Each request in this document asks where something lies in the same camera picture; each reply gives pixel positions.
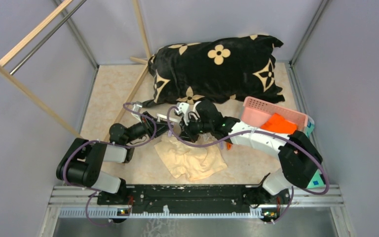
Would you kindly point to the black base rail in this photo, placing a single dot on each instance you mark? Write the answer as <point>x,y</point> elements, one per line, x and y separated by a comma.
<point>188,201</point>

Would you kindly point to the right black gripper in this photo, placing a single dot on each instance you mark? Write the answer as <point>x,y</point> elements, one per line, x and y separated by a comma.
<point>186,133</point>

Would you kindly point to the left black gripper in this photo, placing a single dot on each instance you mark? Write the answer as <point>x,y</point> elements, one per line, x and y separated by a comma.
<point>160,126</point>

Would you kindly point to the wooden drying rack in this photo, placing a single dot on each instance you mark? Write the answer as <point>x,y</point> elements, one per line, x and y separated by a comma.
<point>59,73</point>

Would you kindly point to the white clip hanger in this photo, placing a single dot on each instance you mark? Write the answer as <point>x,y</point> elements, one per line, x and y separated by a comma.
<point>163,120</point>

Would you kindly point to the metal rack rod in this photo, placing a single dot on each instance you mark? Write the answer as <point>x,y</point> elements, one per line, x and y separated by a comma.
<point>47,37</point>

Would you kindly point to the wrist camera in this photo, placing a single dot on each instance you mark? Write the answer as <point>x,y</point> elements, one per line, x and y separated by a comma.
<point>136,107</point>
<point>182,111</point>

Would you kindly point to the cream boxer underwear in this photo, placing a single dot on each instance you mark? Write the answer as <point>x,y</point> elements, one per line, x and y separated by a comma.
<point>194,163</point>

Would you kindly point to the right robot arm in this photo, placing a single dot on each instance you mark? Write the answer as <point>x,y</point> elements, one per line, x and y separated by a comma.
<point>300,161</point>

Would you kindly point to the orange underwear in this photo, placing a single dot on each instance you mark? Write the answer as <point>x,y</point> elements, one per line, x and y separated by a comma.
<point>278,124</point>

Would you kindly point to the black floral pillow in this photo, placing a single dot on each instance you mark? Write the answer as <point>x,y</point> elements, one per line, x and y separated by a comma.
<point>229,68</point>

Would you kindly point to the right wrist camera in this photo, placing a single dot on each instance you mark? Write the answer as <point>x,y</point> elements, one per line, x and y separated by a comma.
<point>182,111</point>

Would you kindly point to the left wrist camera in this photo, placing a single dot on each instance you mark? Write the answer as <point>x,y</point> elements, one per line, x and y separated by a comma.
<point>136,107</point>

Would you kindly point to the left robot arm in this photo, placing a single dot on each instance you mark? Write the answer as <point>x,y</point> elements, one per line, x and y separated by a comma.
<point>82,164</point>

